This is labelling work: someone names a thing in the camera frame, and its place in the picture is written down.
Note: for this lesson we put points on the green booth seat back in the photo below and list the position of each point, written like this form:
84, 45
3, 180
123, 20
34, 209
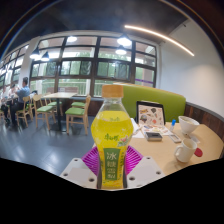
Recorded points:
156, 100

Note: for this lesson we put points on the large black-framed window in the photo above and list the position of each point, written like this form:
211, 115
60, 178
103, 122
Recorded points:
96, 66

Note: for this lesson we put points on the flat round red coaster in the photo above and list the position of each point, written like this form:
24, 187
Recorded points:
199, 152

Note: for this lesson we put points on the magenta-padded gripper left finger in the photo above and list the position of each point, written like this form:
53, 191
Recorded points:
78, 171

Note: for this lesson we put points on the white paper sheets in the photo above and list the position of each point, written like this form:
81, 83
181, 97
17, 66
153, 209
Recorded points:
158, 129

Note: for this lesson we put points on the white mug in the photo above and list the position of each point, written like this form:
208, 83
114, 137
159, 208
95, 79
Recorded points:
185, 151

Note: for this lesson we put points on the yellow drink bottle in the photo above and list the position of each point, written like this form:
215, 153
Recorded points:
111, 133

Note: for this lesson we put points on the white bowl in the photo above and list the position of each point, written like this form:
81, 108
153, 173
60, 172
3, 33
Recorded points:
188, 125

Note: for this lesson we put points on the wooden chairs with green seats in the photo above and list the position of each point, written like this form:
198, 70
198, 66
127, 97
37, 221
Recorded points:
76, 111

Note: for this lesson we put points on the pendant ceiling lamps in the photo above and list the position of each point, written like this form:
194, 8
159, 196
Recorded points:
124, 40

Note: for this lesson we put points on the black-framed picture stand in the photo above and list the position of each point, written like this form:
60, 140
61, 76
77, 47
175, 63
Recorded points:
150, 114

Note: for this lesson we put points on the long curved ceiling light strip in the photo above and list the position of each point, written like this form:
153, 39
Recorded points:
160, 35

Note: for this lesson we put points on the flat white phone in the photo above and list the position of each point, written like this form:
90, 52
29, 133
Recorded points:
175, 138

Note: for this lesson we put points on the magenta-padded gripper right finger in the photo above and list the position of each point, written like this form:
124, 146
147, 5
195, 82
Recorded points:
146, 171

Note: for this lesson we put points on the small black box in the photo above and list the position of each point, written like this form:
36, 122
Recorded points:
153, 136

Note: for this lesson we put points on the wooden dining table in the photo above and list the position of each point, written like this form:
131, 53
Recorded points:
60, 95

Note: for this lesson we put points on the small blue-capped white bottle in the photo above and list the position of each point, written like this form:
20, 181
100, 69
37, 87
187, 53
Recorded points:
172, 125

